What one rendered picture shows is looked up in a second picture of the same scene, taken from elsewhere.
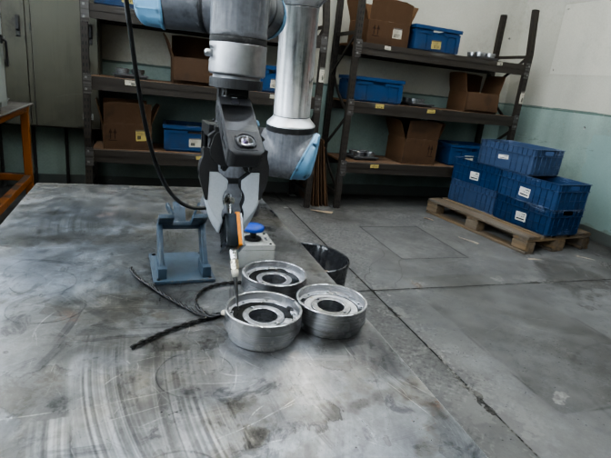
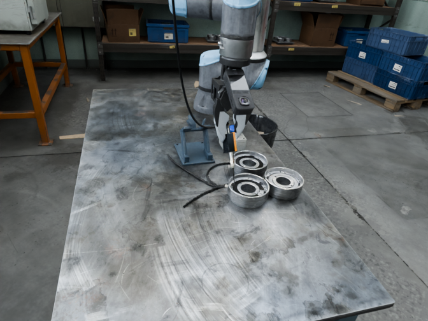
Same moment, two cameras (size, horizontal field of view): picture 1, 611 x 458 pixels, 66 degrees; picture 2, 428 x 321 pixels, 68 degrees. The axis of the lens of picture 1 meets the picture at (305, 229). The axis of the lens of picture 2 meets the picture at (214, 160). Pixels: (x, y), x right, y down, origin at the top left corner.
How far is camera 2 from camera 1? 0.21 m
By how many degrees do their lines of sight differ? 14
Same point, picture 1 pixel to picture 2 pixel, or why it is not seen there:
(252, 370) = (246, 219)
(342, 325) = (290, 193)
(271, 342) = (254, 204)
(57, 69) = not seen: outside the picture
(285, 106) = not seen: hidden behind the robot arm
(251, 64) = (246, 52)
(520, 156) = (397, 41)
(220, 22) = (228, 28)
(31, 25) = not seen: outside the picture
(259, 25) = (251, 28)
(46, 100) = (68, 8)
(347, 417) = (297, 246)
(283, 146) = (246, 70)
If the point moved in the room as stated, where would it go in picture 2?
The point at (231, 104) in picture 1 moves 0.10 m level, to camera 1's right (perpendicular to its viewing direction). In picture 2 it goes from (233, 75) to (278, 79)
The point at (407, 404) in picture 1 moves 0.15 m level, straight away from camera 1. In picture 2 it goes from (327, 239) to (332, 201)
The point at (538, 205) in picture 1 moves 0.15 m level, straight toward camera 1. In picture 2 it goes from (406, 78) to (406, 80)
